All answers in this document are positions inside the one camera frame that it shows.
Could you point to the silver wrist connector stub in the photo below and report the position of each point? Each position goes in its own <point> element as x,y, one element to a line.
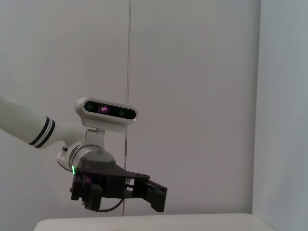
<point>64,149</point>

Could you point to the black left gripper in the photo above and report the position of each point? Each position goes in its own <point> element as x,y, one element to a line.
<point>101,173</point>

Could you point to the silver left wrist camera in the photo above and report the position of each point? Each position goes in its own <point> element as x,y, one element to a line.
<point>108,110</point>

